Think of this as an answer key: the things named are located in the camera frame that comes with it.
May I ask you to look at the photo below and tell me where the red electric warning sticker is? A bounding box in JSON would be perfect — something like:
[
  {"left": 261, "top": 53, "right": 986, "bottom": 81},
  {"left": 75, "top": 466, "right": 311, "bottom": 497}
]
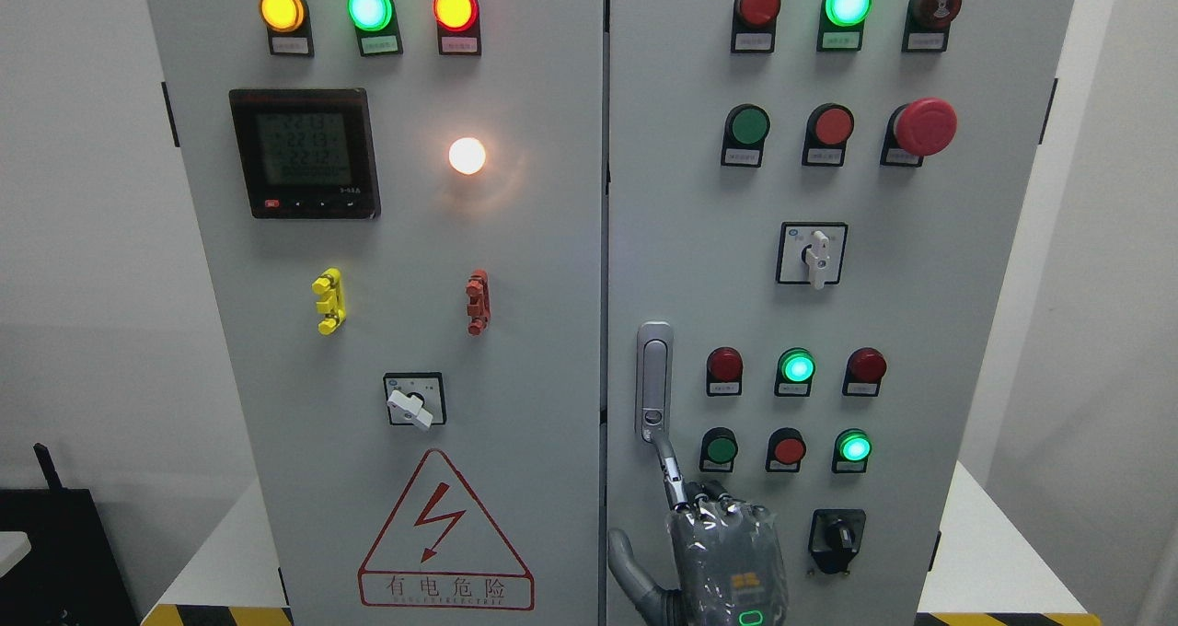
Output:
[{"left": 357, "top": 448, "right": 535, "bottom": 612}]

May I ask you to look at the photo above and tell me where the white rotary switch left door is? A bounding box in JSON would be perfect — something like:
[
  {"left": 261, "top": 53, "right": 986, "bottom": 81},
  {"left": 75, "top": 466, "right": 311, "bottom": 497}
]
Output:
[{"left": 383, "top": 373, "right": 446, "bottom": 431}]

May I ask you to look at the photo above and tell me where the dark red buzzer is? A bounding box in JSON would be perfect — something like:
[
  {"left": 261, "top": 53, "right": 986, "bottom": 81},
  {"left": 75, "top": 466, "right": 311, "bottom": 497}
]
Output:
[{"left": 902, "top": 0, "right": 962, "bottom": 52}]

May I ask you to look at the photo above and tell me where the red push button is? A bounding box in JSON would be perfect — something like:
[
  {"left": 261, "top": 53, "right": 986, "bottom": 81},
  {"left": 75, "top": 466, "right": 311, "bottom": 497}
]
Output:
[
  {"left": 765, "top": 426, "right": 807, "bottom": 472},
  {"left": 801, "top": 103, "right": 855, "bottom": 169}
]

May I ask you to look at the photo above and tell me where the green push button lower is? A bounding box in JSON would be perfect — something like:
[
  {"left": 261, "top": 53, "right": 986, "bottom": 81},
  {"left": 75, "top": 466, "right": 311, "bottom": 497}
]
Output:
[{"left": 699, "top": 426, "right": 739, "bottom": 472}]

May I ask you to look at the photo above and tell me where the red terminal connector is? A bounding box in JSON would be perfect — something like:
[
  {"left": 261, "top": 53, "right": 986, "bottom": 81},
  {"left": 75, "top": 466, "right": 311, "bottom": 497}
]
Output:
[{"left": 466, "top": 269, "right": 490, "bottom": 336}]

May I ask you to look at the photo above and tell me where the red emergency stop button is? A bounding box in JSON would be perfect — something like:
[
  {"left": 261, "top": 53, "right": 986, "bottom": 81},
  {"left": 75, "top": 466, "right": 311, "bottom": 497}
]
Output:
[{"left": 880, "top": 97, "right": 958, "bottom": 169}]

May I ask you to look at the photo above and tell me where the grey left cabinet door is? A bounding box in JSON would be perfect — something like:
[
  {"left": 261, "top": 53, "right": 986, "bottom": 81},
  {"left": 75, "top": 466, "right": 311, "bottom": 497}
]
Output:
[{"left": 148, "top": 0, "right": 605, "bottom": 625}]

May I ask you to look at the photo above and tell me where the green lit indicator lower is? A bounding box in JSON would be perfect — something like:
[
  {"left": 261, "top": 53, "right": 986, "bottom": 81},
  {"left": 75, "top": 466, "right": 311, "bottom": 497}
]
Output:
[{"left": 830, "top": 428, "right": 872, "bottom": 474}]

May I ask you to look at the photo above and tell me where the silver door handle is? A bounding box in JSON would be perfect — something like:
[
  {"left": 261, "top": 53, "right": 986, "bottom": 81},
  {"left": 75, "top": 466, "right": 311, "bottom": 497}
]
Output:
[{"left": 635, "top": 319, "right": 674, "bottom": 443}]

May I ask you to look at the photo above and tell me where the dark red top indicator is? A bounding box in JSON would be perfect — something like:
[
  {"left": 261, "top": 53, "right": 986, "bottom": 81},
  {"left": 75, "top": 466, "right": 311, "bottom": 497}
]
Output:
[{"left": 732, "top": 0, "right": 782, "bottom": 54}]

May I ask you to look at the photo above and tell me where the red push button upper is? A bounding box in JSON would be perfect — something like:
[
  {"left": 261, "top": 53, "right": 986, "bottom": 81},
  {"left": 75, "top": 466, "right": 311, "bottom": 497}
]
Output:
[{"left": 801, "top": 103, "right": 855, "bottom": 169}]

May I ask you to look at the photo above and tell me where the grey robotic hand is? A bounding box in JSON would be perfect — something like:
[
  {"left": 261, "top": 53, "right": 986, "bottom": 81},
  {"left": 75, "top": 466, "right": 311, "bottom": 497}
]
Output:
[{"left": 607, "top": 431, "right": 790, "bottom": 625}]

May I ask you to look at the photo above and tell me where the red lit indicator light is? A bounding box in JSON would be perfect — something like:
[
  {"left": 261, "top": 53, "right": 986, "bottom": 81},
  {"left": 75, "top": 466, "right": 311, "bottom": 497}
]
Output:
[{"left": 434, "top": 0, "right": 482, "bottom": 57}]

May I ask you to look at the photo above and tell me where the green push button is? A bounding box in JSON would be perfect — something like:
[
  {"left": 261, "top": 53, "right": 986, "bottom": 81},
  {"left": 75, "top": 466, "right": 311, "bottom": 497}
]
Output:
[
  {"left": 699, "top": 426, "right": 739, "bottom": 472},
  {"left": 721, "top": 103, "right": 770, "bottom": 169}
]

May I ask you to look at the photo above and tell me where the grey right cabinet door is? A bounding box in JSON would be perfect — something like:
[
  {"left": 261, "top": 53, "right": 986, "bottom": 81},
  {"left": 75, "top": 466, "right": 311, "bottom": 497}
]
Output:
[{"left": 605, "top": 0, "right": 1073, "bottom": 625}]

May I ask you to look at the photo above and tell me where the dark red indicator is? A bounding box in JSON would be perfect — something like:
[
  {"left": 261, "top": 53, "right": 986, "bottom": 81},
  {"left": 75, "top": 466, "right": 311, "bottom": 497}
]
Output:
[
  {"left": 842, "top": 345, "right": 888, "bottom": 397},
  {"left": 732, "top": 0, "right": 782, "bottom": 54},
  {"left": 704, "top": 345, "right": 744, "bottom": 397}
]

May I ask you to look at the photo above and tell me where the yellow indicator light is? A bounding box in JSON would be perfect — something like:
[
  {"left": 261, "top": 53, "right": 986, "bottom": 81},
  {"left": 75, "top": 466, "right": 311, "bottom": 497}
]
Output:
[{"left": 260, "top": 0, "right": 313, "bottom": 57}]

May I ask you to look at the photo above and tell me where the green top right indicator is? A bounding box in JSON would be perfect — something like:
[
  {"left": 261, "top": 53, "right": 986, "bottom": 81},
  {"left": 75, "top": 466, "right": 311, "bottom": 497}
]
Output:
[{"left": 816, "top": 0, "right": 872, "bottom": 52}]

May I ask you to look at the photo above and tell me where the grey cabinet door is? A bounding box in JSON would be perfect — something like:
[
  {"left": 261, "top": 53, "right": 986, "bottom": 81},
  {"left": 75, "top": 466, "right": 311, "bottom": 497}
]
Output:
[
  {"left": 148, "top": 0, "right": 605, "bottom": 625},
  {"left": 605, "top": 0, "right": 1073, "bottom": 625}
]

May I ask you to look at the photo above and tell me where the green indicator middle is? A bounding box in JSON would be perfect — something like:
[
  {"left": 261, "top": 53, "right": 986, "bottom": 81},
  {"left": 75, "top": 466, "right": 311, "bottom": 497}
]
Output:
[{"left": 774, "top": 345, "right": 815, "bottom": 397}]

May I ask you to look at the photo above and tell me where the dark red indicator middle right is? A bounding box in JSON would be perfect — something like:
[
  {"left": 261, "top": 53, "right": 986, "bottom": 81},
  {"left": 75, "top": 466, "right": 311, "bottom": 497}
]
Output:
[{"left": 842, "top": 345, "right": 888, "bottom": 397}]

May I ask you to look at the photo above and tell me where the dark red indicator middle left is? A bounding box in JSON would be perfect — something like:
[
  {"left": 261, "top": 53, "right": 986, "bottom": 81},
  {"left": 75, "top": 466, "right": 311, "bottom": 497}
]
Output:
[{"left": 704, "top": 345, "right": 744, "bottom": 397}]

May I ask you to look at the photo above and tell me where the white glowing indicator light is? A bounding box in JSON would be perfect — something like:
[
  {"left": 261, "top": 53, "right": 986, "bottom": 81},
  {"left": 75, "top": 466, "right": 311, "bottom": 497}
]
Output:
[{"left": 446, "top": 136, "right": 488, "bottom": 176}]

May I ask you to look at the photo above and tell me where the green push button upper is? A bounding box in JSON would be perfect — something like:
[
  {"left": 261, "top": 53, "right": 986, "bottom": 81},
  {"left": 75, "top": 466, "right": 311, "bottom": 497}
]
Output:
[{"left": 721, "top": 103, "right": 770, "bottom": 169}]

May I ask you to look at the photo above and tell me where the yellow terminal connector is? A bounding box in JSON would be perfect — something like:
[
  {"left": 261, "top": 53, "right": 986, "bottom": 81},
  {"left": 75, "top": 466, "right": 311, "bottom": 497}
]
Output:
[{"left": 311, "top": 268, "right": 348, "bottom": 336}]

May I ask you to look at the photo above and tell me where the white rotary switch upper right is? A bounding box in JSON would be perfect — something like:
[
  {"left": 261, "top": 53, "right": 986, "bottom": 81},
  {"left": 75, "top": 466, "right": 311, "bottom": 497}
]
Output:
[{"left": 777, "top": 222, "right": 849, "bottom": 290}]

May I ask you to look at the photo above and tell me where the black rotary knob switch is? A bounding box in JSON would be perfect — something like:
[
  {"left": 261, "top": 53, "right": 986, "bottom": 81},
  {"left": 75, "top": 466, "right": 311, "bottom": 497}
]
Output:
[{"left": 808, "top": 508, "right": 866, "bottom": 574}]

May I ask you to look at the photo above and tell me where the black digital power meter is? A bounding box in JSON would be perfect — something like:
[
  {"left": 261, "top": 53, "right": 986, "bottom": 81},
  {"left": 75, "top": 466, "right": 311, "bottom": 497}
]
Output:
[{"left": 229, "top": 87, "right": 380, "bottom": 219}]

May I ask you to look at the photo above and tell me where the green indicator light left door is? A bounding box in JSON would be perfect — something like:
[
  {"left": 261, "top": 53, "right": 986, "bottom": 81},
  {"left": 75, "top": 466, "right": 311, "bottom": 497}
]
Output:
[{"left": 348, "top": 0, "right": 403, "bottom": 57}]

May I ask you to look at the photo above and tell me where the red push button lower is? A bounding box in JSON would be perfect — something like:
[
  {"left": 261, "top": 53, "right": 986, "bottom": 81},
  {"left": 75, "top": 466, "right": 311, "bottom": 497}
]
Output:
[{"left": 765, "top": 426, "right": 807, "bottom": 472}]

